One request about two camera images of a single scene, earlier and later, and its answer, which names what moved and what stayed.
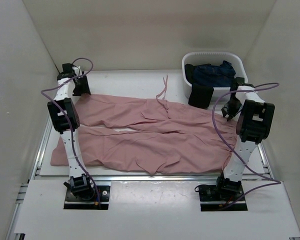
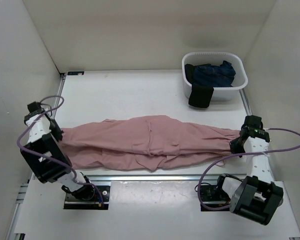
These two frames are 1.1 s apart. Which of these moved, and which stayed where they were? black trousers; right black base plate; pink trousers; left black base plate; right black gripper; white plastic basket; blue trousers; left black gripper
Moved: left black gripper; right black gripper; pink trousers
Stayed: right black base plate; left black base plate; white plastic basket; blue trousers; black trousers
